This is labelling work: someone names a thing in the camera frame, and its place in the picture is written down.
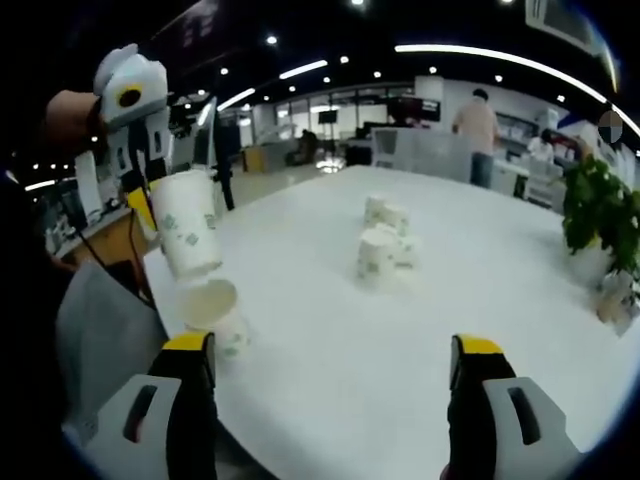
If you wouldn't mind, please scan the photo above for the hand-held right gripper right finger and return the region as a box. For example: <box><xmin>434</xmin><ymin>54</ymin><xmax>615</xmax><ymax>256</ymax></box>
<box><xmin>446</xmin><ymin>333</ymin><xmax>584</xmax><ymax>480</ymax></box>

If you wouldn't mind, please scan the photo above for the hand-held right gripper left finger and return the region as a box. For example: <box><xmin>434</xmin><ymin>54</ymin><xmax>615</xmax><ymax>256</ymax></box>
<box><xmin>93</xmin><ymin>329</ymin><xmax>220</xmax><ymax>480</ymax></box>

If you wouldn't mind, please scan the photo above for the small white object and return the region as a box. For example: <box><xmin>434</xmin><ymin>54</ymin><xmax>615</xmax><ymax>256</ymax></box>
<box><xmin>382</xmin><ymin>203</ymin><xmax>412</xmax><ymax>237</ymax></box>

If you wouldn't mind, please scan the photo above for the dark screen on stand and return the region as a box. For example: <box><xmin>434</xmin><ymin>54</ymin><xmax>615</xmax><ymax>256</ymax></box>
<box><xmin>318</xmin><ymin>110</ymin><xmax>339</xmax><ymax>151</ymax></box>

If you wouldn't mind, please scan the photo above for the small glass jar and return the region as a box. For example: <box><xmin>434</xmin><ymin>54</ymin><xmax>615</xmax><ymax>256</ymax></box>
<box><xmin>596</xmin><ymin>272</ymin><xmax>640</xmax><ymax>331</ymax></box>

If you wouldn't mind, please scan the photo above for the ceiling air conditioner vent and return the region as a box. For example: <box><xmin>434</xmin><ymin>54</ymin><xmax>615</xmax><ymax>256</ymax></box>
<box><xmin>524</xmin><ymin>0</ymin><xmax>609</xmax><ymax>49</ymax></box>

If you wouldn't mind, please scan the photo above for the yellow cabinet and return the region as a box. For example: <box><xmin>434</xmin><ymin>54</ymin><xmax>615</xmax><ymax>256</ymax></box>
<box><xmin>243</xmin><ymin>147</ymin><xmax>266</xmax><ymax>174</ymax></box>

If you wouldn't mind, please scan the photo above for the white standing panel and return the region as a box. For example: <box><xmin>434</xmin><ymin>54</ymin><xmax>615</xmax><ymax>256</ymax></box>
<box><xmin>74</xmin><ymin>149</ymin><xmax>105</xmax><ymax>227</ymax></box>

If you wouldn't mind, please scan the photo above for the black red machine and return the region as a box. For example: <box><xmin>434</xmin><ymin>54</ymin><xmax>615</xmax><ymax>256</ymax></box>
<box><xmin>387</xmin><ymin>97</ymin><xmax>442</xmax><ymax>127</ymax></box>

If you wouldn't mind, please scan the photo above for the grey mesh chair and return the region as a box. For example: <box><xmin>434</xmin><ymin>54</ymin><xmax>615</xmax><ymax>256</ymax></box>
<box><xmin>54</xmin><ymin>262</ymin><xmax>170</xmax><ymax>441</ymax></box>

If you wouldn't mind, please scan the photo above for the curved ceiling light strip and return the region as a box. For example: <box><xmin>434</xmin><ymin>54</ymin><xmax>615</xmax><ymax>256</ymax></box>
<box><xmin>394</xmin><ymin>43</ymin><xmax>640</xmax><ymax>136</ymax></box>

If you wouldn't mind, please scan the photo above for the green potted plant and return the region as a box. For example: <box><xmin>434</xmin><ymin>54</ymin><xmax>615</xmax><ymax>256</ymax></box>
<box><xmin>562</xmin><ymin>153</ymin><xmax>640</xmax><ymax>291</ymax></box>

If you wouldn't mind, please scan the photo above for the white table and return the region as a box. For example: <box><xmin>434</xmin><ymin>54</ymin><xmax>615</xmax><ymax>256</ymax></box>
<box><xmin>142</xmin><ymin>164</ymin><xmax>640</xmax><ymax>480</ymax></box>

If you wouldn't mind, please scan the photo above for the grey partition panel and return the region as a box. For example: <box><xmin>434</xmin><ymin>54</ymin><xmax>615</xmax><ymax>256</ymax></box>
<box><xmin>394</xmin><ymin>130</ymin><xmax>474</xmax><ymax>184</ymax></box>

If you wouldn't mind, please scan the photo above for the wooden side desk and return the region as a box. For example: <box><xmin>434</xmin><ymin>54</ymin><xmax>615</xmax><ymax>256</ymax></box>
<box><xmin>52</xmin><ymin>202</ymin><xmax>151</xmax><ymax>269</ymax></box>

